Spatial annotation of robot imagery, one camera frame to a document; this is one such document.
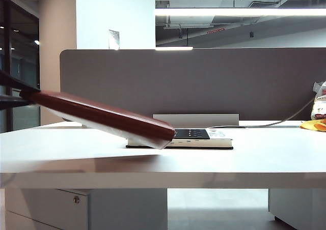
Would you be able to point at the clear plastic snack bag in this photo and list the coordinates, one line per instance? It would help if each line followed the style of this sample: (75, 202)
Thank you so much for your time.
(321, 108)

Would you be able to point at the black framed glass partition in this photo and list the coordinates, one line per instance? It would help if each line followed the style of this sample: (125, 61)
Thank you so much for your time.
(9, 36)

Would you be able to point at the white drawer cabinet with lock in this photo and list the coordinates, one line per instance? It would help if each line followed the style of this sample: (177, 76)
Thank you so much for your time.
(51, 209)

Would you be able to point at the red ceiling sign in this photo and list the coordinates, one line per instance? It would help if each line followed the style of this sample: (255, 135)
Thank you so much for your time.
(216, 30)

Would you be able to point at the black hardcover book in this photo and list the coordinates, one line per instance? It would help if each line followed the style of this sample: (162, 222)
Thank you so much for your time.
(203, 143)

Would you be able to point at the round silver drawer lock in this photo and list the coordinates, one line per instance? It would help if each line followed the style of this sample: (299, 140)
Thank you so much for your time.
(76, 200)

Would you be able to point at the grey fabric desk divider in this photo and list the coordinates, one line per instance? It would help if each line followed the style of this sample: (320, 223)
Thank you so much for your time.
(203, 87)

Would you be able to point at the yellow cloth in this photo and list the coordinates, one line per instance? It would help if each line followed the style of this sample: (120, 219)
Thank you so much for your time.
(315, 125)

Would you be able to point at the plain white cabinet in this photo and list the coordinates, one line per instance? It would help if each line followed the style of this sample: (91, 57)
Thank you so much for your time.
(300, 204)

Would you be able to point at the red leather-bound book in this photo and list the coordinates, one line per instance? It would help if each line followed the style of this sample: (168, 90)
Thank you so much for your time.
(102, 113)

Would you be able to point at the white divider bracket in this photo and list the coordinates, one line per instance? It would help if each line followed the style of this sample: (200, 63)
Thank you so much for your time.
(84, 124)

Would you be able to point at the ceiling air vent grille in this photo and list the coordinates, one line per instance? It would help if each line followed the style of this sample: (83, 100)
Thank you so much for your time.
(265, 4)

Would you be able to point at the silver wall plate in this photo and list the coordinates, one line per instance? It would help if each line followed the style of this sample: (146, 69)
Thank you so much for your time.
(113, 39)

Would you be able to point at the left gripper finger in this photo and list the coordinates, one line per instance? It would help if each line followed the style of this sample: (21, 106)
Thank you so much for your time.
(10, 102)
(12, 81)

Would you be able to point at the short hanging linear light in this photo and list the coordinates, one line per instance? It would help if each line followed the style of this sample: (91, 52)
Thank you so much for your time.
(175, 48)

